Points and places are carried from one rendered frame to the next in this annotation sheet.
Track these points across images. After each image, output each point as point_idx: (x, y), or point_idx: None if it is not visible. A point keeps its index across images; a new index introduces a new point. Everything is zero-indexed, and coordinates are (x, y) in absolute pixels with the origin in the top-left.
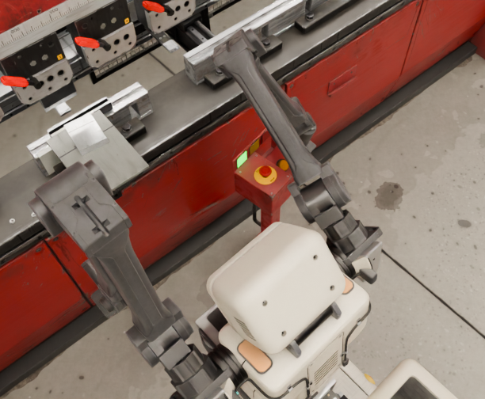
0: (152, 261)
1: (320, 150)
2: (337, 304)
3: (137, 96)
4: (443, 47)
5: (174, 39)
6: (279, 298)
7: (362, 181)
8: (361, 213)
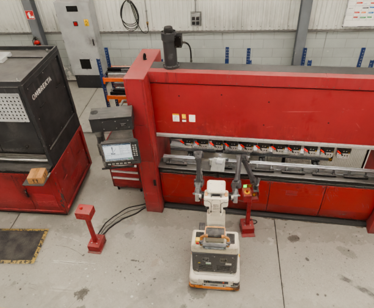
0: None
1: (286, 215)
2: (222, 196)
3: (234, 161)
4: (343, 212)
5: (258, 159)
6: (212, 184)
7: (290, 230)
8: (282, 236)
